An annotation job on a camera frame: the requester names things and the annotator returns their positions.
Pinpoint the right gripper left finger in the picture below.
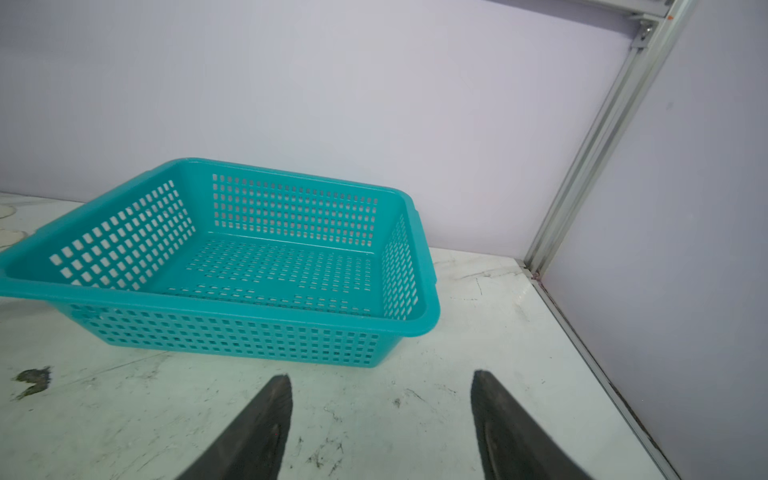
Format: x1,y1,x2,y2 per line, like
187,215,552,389
178,375,293,480

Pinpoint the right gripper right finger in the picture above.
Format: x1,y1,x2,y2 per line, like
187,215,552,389
470,370,589,479

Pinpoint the teal plastic basket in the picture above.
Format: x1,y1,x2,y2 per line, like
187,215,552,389
1,159,440,367

